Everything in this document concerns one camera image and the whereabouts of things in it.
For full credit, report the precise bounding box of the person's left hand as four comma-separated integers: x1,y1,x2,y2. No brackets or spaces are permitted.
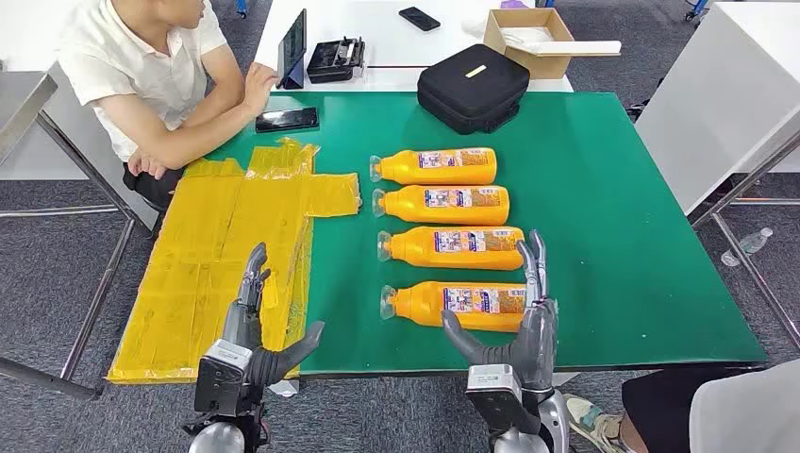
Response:
126,149,170,181

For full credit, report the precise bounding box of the person's right hand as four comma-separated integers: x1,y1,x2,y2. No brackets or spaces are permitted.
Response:
242,60,281,117

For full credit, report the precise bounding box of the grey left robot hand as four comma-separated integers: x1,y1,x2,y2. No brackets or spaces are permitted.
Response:
220,242,326,389

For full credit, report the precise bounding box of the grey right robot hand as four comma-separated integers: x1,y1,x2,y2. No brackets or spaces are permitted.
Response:
440,229,559,394

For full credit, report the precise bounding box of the orange detergent bottle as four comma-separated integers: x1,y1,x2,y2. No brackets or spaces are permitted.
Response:
376,226,527,272
379,280,529,334
372,184,511,227
368,147,499,187

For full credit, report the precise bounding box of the clear plastic water bottle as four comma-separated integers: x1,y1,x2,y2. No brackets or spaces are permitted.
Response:
720,226,775,269

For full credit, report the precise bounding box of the black smartphone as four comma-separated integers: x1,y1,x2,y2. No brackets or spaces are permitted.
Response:
397,6,442,32
255,107,321,134

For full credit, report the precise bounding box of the dark tablet with stand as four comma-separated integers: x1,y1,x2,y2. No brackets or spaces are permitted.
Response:
276,8,308,91

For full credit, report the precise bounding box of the black plastic tray device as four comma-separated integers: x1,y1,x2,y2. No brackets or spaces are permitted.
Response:
305,36,368,85

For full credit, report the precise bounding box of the yellow taped cardboard sheet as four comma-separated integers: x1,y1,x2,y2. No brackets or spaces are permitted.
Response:
106,137,363,386

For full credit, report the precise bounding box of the person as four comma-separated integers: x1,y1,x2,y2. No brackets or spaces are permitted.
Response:
56,0,281,214
565,359,800,453

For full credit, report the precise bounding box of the white table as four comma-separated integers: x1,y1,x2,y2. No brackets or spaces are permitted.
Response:
253,0,575,95
0,0,160,232
634,0,800,217

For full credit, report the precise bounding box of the green table mat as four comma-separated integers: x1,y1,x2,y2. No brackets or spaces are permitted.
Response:
203,92,769,379

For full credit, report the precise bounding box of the steel table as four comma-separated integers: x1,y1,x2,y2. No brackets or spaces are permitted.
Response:
0,70,140,403

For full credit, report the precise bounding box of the black zip carry case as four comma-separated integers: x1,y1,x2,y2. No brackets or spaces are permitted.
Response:
416,42,532,136

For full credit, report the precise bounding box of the clear plastic wrap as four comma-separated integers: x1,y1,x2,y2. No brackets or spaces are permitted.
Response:
460,17,495,40

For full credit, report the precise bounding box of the black chair base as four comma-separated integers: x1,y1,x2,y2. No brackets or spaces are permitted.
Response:
625,77,665,125

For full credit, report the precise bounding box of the white plastic bag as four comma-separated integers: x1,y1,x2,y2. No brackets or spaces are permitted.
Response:
501,25,557,53

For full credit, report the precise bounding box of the brown cardboard box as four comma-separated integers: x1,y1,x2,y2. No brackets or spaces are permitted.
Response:
482,7,576,81

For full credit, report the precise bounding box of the white foam board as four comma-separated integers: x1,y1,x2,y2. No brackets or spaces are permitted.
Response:
527,40,624,59

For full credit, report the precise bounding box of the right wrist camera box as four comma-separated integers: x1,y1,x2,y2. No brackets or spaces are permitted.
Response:
465,364,542,436

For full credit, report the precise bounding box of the steel table leg frame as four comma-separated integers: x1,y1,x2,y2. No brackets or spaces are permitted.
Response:
689,127,800,351

